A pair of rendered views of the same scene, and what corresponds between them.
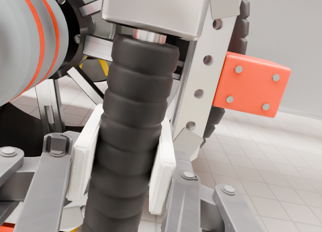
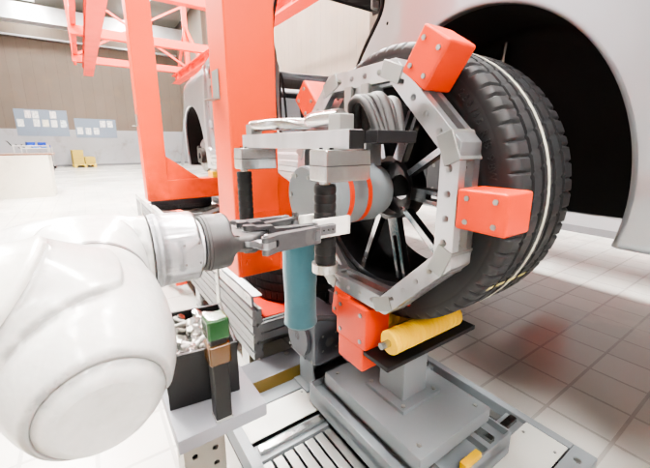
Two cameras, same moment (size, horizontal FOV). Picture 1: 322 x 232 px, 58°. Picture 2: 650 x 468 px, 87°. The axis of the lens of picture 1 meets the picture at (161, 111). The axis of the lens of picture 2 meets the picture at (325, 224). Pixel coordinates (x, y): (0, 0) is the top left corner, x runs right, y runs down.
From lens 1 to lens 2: 0.48 m
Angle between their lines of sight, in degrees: 59
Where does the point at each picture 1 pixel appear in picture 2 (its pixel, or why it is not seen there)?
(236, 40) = (503, 177)
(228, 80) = (461, 207)
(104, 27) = not seen: hidden behind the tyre
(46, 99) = (394, 231)
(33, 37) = (343, 190)
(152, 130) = (322, 214)
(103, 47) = (421, 193)
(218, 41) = (451, 180)
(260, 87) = (486, 211)
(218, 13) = (446, 160)
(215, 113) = (495, 242)
